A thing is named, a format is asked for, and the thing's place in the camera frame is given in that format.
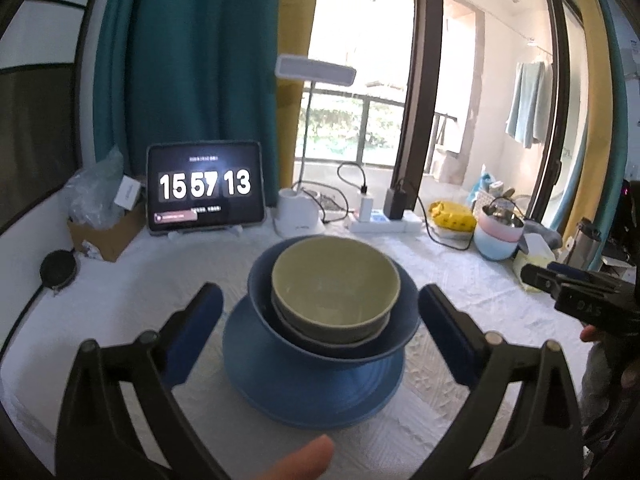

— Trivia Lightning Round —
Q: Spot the closed cardboard box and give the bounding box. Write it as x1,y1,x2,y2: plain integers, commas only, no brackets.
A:
432,147,463,183

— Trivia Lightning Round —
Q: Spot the hanging light blue towel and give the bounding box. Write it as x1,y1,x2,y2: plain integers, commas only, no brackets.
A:
505,60,553,150

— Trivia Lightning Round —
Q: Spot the clear plastic bag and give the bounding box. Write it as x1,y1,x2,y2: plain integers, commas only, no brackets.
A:
70,146,126,226

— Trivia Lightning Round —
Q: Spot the open cardboard box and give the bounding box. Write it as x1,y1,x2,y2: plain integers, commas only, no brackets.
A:
67,200,147,262

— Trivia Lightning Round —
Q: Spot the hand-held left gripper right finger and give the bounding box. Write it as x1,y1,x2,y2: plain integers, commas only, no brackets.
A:
415,284,583,480

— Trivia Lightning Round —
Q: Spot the white patterned box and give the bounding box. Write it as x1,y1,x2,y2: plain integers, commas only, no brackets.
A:
472,192,501,216

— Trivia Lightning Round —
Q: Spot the blue plastic bag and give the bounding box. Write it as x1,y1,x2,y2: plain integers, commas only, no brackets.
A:
467,165,493,203

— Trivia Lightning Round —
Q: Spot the yellow snack bag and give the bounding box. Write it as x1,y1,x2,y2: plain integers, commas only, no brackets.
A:
430,201,477,231

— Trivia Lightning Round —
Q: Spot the white charger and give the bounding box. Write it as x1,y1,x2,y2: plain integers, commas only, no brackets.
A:
357,185,375,222

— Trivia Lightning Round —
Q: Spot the person's right hand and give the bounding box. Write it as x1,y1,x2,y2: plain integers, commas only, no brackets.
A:
580,325,631,391

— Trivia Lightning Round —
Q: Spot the white textured tablecloth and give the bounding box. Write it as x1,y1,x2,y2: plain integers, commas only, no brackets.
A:
0,220,601,480

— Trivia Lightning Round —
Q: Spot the white tablet stand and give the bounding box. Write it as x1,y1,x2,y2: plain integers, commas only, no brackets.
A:
167,225,246,238

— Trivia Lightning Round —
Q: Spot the yellow curtain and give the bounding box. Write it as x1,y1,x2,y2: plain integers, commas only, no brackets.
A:
274,0,326,207
560,0,603,241

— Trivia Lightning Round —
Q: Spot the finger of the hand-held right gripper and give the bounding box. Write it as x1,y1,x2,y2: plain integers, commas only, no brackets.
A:
521,265,563,293
546,261,593,281

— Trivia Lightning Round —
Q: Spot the dark door frame post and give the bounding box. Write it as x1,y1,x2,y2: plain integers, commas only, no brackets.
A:
394,0,445,213

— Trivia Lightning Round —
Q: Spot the blue plate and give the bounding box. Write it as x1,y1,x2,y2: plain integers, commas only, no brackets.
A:
222,294,406,429

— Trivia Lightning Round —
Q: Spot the cream bowl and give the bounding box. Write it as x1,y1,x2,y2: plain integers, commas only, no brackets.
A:
271,236,402,338

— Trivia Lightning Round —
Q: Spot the white power strip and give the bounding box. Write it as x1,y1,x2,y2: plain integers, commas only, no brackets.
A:
349,210,423,235

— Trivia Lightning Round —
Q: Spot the yellow tissue packet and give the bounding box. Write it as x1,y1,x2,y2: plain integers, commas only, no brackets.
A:
511,234,556,293

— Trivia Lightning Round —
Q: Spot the white lamp base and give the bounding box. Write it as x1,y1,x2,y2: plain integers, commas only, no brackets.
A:
274,54,358,238

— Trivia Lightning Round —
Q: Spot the blue bowl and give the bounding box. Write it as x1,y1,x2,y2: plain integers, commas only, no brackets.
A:
247,240,420,361

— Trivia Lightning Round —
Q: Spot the silver metal flask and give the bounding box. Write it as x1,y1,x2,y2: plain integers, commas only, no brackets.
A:
567,217,607,273

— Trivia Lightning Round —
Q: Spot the small white box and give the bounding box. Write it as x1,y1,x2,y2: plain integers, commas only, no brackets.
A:
114,176,143,209

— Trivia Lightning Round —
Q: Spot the pink and blue lunch container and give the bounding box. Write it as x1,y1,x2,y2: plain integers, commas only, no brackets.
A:
473,197,526,262

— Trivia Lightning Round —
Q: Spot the person's left hand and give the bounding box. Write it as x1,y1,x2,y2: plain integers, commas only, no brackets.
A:
257,434,336,480

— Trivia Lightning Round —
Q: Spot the black round disc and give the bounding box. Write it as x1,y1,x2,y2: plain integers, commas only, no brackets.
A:
41,250,80,291

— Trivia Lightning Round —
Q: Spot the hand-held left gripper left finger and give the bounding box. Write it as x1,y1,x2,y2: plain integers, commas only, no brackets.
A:
55,282,225,480

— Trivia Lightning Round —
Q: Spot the tablet with clock display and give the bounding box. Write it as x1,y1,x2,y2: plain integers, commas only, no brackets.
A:
146,141,266,233

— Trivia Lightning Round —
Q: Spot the black cable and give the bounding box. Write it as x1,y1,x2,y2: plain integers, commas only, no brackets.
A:
310,161,371,226
400,180,473,252

